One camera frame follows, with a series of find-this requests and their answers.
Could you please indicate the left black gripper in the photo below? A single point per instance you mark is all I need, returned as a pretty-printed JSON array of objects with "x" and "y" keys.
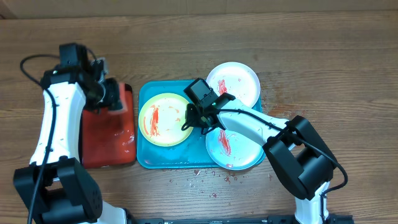
[{"x": 92, "y": 105}]

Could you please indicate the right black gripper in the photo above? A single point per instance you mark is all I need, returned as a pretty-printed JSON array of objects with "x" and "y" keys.
[{"x": 194, "y": 112}]

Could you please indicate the red sponge with dark back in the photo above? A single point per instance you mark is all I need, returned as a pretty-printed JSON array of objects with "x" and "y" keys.
[{"x": 118, "y": 103}]

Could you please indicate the yellow-green plate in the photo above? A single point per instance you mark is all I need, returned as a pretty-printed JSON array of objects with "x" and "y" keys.
[{"x": 161, "y": 119}]

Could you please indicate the light blue plate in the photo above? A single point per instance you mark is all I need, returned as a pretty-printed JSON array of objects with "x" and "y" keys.
[{"x": 232, "y": 150}]

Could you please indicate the white plate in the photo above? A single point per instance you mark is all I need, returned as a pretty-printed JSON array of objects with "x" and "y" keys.
[{"x": 238, "y": 80}]

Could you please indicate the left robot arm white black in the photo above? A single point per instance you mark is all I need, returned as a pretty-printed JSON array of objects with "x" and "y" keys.
[{"x": 55, "y": 187}]

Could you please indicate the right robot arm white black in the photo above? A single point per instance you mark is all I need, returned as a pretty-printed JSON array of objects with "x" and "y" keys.
[{"x": 299, "y": 157}]

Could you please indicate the teal plastic tray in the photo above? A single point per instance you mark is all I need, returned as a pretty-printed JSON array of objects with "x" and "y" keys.
[{"x": 191, "y": 153}]

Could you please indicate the red tray with black rim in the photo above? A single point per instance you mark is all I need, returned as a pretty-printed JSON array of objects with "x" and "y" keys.
[{"x": 108, "y": 138}]

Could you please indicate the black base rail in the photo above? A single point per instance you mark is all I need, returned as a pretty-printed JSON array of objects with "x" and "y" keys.
[{"x": 272, "y": 219}]

